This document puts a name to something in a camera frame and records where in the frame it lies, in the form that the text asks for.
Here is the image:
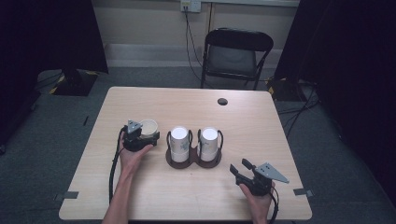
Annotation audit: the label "thin brown cord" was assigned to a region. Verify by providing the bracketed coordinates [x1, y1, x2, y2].
[207, 2, 217, 34]

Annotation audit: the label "black stand base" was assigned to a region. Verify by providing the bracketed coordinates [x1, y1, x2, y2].
[266, 77, 308, 103]
[49, 68, 99, 97]

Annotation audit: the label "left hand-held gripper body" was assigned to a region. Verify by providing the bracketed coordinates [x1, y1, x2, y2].
[122, 119, 148, 153]

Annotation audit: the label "black floor cables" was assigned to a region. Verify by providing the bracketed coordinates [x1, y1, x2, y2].
[276, 78, 322, 139]
[33, 70, 65, 91]

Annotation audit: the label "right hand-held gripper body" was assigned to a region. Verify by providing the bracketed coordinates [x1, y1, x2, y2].
[247, 161, 290, 197]

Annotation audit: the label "person's right hand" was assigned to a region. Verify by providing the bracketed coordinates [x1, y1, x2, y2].
[238, 181, 276, 219]

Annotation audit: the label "black curtain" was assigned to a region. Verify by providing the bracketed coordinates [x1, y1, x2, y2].
[274, 0, 396, 206]
[0, 0, 109, 147]

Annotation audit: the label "black power cable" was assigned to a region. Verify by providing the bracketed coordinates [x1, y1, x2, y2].
[184, 7, 216, 90]

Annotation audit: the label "person's left hand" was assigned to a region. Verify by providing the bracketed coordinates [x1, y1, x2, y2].
[119, 144, 155, 178]

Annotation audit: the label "hand-held gripper black cable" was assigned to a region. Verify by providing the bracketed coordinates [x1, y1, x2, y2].
[107, 125, 129, 205]
[268, 186, 280, 224]

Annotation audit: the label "single white paper cup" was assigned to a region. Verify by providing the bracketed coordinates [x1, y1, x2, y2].
[139, 119, 160, 138]

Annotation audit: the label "left hand-held gripper black cable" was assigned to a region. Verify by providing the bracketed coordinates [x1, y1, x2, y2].
[107, 125, 129, 205]

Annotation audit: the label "grey tape strip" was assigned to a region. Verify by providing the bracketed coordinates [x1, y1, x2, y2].
[54, 190, 80, 202]
[292, 188, 314, 198]

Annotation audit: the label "white wall outlet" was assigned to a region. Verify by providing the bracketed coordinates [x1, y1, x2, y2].
[180, 0, 203, 14]

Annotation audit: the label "right hand-held gripper black cable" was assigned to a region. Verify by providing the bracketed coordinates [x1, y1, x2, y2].
[268, 186, 280, 224]

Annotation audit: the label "dark brown double cup holder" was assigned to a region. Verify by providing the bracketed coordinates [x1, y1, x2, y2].
[164, 129, 225, 170]

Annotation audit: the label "black folding chair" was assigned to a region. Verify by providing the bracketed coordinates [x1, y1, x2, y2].
[200, 27, 275, 91]

